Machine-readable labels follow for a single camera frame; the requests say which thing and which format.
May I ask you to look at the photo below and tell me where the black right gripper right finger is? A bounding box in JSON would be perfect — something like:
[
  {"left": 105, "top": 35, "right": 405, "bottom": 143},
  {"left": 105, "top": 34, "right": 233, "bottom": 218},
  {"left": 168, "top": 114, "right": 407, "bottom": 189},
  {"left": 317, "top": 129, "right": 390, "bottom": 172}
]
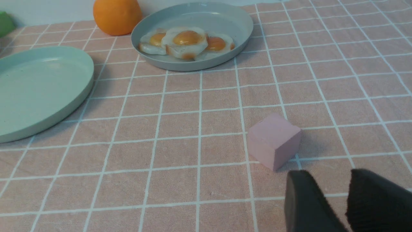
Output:
[{"left": 346, "top": 169, "right": 412, "bottom": 232}]

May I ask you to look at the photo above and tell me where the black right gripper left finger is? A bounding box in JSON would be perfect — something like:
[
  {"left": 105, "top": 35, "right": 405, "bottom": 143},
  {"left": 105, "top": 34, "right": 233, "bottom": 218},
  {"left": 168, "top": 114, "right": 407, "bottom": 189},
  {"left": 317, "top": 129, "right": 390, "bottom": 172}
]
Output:
[{"left": 284, "top": 170, "right": 348, "bottom": 232}]

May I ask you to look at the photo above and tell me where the fried egg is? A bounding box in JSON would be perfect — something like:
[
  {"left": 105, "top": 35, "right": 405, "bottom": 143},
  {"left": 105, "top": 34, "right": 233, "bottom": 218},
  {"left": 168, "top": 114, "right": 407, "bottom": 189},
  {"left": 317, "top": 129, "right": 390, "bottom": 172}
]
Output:
[
  {"left": 161, "top": 27, "right": 208, "bottom": 60},
  {"left": 137, "top": 28, "right": 166, "bottom": 55},
  {"left": 194, "top": 31, "right": 235, "bottom": 61}
]

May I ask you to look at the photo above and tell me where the pink foam cube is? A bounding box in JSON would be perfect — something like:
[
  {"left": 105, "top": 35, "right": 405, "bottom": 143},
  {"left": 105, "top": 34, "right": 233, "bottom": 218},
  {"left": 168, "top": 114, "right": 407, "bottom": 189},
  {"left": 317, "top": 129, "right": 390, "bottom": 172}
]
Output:
[{"left": 246, "top": 113, "right": 303, "bottom": 172}]

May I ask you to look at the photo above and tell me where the grey-blue egg plate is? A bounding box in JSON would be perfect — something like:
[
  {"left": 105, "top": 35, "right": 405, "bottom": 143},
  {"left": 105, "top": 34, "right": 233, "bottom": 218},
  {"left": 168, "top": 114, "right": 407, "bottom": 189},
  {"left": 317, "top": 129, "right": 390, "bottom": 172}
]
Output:
[{"left": 131, "top": 2, "right": 254, "bottom": 72}]

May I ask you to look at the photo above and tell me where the orange fruit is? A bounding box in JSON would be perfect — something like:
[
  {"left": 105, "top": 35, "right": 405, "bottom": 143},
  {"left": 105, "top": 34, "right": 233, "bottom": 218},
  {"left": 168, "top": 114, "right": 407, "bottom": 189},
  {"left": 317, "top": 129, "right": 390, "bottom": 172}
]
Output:
[{"left": 93, "top": 0, "right": 143, "bottom": 36}]

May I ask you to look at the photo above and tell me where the teal centre plate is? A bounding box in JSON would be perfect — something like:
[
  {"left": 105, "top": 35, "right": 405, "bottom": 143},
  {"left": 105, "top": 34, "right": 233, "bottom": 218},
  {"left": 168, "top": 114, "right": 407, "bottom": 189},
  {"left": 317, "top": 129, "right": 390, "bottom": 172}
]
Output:
[{"left": 0, "top": 46, "right": 94, "bottom": 143}]

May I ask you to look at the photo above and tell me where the green foam cube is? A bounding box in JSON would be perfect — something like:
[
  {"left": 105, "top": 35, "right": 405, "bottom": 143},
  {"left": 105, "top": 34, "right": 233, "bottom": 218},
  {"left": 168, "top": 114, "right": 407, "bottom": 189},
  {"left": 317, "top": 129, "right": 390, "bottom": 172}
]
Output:
[{"left": 0, "top": 11, "right": 16, "bottom": 38}]

